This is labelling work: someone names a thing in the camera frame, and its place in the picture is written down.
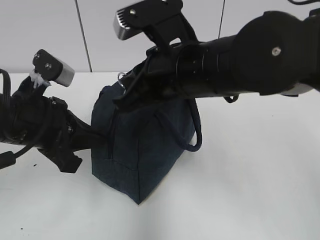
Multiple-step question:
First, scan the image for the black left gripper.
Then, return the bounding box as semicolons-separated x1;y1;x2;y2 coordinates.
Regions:
37;97;107;173

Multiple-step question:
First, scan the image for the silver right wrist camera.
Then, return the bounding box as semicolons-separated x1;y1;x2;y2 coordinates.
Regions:
113;0;183;41

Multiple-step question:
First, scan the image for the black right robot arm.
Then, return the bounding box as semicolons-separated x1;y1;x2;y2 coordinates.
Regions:
113;9;320;112

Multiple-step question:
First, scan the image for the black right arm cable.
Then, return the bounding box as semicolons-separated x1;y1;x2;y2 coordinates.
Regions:
222;94;239;104

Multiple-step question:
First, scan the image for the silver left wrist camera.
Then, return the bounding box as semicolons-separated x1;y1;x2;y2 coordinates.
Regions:
32;49;75;87

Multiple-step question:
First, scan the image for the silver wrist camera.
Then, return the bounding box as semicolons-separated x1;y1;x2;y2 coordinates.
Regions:
32;49;75;87
113;0;183;41

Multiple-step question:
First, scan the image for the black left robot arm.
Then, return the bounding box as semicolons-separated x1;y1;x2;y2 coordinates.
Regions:
0;77;107;174

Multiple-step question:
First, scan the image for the dark blue lunch bag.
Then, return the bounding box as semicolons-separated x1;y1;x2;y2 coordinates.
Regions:
91;82;202;204

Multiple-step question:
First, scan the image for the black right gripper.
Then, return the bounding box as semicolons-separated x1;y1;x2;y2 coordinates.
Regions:
111;44;191;112

